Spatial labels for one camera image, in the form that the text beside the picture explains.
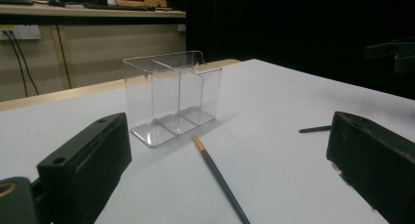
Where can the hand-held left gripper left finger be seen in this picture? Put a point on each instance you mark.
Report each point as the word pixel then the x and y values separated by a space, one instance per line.
pixel 88 158

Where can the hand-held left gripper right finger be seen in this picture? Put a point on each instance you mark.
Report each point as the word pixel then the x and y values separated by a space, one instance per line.
pixel 375 152

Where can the dark pencil with orange end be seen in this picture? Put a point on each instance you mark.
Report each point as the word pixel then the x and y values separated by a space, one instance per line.
pixel 215 170
pixel 313 129

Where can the clear acrylic organizer box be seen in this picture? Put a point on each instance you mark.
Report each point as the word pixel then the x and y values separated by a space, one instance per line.
pixel 163 87

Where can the long desk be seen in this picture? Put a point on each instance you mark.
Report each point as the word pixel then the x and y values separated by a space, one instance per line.
pixel 98 13

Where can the black keyboard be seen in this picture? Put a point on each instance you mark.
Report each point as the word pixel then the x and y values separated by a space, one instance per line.
pixel 117 7
pixel 14 1

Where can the white wall socket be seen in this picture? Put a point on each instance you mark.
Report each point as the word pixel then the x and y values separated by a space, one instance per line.
pixel 23 31

